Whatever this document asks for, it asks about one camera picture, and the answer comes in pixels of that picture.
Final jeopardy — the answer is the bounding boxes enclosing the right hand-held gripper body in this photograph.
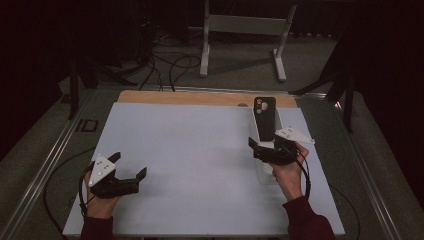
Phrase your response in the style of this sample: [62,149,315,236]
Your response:
[253,126,316,167]

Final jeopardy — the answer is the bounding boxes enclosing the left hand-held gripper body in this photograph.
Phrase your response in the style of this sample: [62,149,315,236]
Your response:
[88,154,140,200]

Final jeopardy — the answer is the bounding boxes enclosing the black phone case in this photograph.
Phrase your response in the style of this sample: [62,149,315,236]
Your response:
[253,96,277,143]

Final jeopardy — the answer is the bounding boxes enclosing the white rectangular box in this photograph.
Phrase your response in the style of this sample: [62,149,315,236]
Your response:
[249,105,284,185]

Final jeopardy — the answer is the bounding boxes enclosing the person's left hand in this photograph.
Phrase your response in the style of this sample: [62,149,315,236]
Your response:
[83,171,121,220]

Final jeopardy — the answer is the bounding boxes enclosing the person's right hand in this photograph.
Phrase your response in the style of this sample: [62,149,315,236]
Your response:
[271,143,310,202]

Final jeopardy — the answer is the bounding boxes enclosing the black floor plate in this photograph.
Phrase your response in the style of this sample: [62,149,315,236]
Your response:
[75,118,99,133]

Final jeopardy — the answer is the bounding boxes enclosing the white table mat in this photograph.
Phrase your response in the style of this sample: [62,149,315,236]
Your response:
[62,101,346,237]

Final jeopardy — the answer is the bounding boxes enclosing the black tripod stand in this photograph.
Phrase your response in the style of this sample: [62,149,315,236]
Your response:
[289,33,356,133]
[68,56,138,120]

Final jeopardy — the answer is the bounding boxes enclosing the white metal stand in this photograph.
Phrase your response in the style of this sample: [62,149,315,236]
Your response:
[199,0,298,83]

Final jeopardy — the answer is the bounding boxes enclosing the right hand-held gripper cable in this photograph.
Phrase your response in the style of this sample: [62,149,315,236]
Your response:
[294,149,362,234]

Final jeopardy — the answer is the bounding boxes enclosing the hand-held gripper cable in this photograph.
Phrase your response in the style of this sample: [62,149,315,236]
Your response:
[294,149,362,234]
[43,146,98,234]

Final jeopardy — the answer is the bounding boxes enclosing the metal floor rail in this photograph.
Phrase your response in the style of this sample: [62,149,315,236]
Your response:
[333,99,404,240]
[0,89,98,240]

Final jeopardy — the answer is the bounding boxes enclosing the left hand-held gripper cable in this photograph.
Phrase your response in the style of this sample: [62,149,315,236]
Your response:
[43,146,98,234]

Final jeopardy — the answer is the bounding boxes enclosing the black floor cable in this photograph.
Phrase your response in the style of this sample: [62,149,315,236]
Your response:
[138,43,165,92]
[168,54,193,92]

